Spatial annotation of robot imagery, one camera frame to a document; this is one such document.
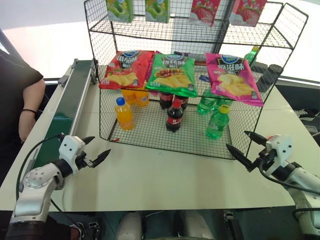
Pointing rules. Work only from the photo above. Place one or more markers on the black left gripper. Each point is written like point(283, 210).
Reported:
point(83, 162)

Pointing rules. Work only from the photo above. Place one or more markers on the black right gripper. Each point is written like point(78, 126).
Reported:
point(266, 158)

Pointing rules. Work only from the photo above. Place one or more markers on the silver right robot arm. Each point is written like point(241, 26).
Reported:
point(303, 182)

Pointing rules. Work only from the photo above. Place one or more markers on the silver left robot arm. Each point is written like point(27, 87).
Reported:
point(35, 185)

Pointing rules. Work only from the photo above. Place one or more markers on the person's bare forearm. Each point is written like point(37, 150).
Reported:
point(31, 102)

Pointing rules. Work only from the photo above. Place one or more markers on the green conveyor belt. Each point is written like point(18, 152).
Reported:
point(67, 100)

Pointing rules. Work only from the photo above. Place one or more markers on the green soda bottle yellow cap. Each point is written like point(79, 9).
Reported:
point(217, 123)

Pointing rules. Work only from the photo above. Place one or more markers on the orange soda bottle blue cap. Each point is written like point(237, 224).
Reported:
point(125, 115)

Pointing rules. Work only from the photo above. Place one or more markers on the black white sneaker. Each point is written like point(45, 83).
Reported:
point(306, 113)

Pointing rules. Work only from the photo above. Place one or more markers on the pink potato chips bag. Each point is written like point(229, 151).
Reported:
point(232, 80)

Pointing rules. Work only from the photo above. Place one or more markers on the metal table clamp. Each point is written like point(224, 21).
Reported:
point(228, 215)
point(93, 225)

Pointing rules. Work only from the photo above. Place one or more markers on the black ribbed snack pack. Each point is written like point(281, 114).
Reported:
point(268, 78)
point(258, 68)

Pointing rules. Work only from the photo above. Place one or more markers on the cola bottle red cap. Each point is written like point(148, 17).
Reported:
point(174, 117)

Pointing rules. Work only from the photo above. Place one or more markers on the small blue packet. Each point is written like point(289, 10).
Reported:
point(204, 78)

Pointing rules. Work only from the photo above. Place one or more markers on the red potato chips bag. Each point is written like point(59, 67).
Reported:
point(125, 71)

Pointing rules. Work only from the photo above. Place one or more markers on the white rounded robot leg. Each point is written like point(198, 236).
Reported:
point(198, 225)
point(130, 225)

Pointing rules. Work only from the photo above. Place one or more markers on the green potato chips bag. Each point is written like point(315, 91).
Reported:
point(172, 75)

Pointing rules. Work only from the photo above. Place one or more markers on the dark purple flat package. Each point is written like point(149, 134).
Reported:
point(190, 56)

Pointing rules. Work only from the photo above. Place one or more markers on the person in black shirt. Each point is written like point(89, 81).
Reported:
point(13, 75)

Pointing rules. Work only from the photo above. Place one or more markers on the pink strawberry drink carton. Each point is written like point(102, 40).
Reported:
point(247, 12)
point(203, 12)

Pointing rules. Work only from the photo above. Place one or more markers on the green drink carton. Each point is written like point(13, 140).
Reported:
point(120, 10)
point(157, 10)

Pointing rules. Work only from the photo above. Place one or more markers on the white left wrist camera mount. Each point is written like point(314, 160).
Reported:
point(71, 150)

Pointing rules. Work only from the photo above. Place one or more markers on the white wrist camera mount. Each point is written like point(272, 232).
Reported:
point(71, 150)
point(281, 150)

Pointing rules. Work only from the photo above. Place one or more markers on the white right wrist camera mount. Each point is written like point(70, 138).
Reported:
point(281, 150)

